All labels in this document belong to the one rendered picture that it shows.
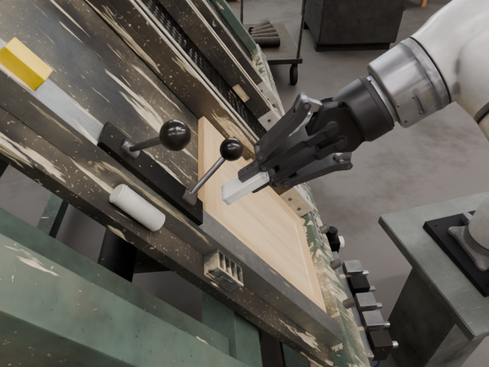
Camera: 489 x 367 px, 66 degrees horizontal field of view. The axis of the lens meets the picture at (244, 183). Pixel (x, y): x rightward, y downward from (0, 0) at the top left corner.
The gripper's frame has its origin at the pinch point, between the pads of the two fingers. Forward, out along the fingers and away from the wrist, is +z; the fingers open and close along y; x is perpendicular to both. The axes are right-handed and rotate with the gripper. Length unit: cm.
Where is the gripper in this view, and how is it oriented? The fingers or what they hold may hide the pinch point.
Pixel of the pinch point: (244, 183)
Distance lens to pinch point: 51.6
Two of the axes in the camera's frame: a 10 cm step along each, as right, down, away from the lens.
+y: 5.8, 5.8, 5.7
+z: -8.1, 4.9, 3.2
